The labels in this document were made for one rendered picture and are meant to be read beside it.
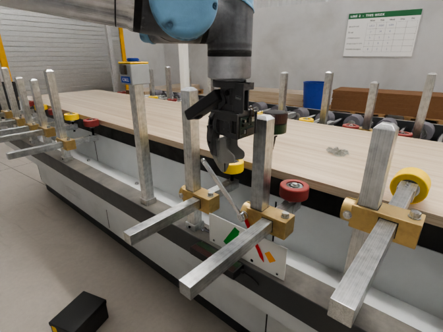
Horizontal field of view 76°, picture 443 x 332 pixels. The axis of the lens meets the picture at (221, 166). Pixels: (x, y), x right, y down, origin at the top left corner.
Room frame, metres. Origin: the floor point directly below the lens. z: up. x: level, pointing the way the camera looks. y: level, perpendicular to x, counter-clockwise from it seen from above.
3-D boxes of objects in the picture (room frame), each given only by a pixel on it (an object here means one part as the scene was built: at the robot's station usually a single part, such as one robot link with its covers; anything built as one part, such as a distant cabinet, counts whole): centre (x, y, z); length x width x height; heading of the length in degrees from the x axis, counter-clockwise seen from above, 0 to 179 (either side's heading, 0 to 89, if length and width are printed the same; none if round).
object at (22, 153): (1.40, 0.85, 0.80); 0.44 x 0.03 x 0.04; 139
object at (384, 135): (0.49, -0.29, 0.89); 0.04 x 0.04 x 0.48; 49
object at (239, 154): (0.63, -0.03, 1.03); 0.06 x 0.03 x 0.09; 50
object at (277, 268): (0.65, -0.06, 0.75); 0.26 x 0.01 x 0.10; 49
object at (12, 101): (1.95, 1.42, 0.93); 0.04 x 0.04 x 0.48; 49
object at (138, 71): (0.98, 0.29, 1.18); 0.07 x 0.07 x 0.08; 49
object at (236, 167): (0.90, -0.04, 0.85); 0.08 x 0.08 x 0.11
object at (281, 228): (0.64, -0.12, 0.85); 0.14 x 0.06 x 0.05; 49
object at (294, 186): (0.71, -0.20, 0.85); 0.08 x 0.08 x 0.11
